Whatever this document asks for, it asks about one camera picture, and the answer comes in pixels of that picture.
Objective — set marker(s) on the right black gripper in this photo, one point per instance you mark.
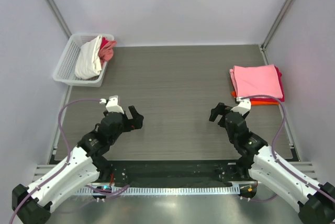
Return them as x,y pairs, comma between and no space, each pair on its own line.
221,109

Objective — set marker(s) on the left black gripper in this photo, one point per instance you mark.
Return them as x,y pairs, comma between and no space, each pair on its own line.
136,117

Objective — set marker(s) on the white and green t-shirt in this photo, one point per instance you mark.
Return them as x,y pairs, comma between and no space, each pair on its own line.
88,64

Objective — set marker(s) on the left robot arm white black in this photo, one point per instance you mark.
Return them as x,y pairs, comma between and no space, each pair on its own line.
83,165

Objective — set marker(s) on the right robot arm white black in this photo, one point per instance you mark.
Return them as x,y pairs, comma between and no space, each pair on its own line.
314,202

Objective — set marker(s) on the folded orange t-shirt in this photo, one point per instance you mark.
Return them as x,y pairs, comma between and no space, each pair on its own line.
261,101

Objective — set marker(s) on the folded light pink t-shirt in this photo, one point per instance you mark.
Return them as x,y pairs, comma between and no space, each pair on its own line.
259,80

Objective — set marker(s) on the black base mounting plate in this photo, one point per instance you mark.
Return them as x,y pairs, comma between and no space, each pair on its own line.
173,173

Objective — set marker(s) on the folded crimson t-shirt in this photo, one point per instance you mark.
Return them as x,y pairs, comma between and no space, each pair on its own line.
280,82

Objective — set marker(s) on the salmon crumpled t-shirt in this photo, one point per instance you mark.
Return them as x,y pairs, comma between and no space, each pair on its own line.
109,52

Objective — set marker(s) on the magenta crumpled t-shirt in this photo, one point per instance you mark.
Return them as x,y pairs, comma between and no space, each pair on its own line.
103,47

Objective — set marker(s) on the white plastic laundry basket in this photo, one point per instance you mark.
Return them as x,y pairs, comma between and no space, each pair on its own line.
64,71

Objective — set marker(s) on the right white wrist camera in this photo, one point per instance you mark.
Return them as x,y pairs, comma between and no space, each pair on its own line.
243,106

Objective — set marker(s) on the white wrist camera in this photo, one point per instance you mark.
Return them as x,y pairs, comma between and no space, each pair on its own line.
112,104
243,106

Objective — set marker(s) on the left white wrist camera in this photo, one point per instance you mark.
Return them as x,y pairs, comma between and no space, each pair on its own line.
112,104

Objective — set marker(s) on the slotted white cable duct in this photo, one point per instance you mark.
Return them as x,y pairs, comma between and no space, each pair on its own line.
137,191

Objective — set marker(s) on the right aluminium frame post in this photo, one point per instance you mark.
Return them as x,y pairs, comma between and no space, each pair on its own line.
279,18

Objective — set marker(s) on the aluminium frame post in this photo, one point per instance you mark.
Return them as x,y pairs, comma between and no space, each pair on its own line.
59,18
279,18

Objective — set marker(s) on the left aluminium frame post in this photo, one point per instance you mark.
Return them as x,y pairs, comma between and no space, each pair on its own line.
59,18

